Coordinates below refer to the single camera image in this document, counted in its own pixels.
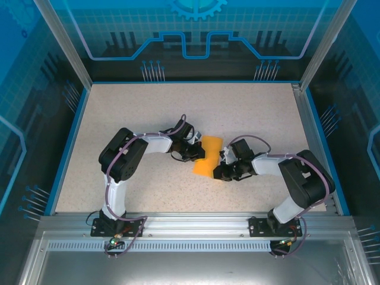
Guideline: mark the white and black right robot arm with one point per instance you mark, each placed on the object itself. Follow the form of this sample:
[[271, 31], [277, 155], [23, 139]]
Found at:
[[308, 181]]

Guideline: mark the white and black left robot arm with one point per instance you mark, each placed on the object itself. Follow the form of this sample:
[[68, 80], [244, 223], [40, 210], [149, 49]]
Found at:
[[124, 160]]

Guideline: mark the shiny metal tray sheet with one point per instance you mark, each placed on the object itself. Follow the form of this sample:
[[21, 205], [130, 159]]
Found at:
[[193, 270]]

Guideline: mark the blue table edge strip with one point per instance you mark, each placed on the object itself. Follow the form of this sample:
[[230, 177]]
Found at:
[[71, 148]]

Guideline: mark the aluminium mounting rail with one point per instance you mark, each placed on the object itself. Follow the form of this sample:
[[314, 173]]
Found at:
[[193, 225]]

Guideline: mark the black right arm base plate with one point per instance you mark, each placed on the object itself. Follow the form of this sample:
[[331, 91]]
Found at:
[[258, 227]]

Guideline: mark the aluminium side rail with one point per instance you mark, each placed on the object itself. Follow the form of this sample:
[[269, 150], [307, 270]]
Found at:
[[307, 118]]

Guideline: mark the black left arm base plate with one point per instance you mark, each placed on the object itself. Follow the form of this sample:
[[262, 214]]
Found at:
[[133, 230]]

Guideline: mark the blue printed enclosure panel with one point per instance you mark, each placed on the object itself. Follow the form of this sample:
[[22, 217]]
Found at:
[[23, 89], [356, 89], [193, 17]]

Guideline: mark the aluminium frame post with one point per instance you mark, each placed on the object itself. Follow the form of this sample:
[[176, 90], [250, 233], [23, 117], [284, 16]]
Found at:
[[64, 44], [326, 44]]

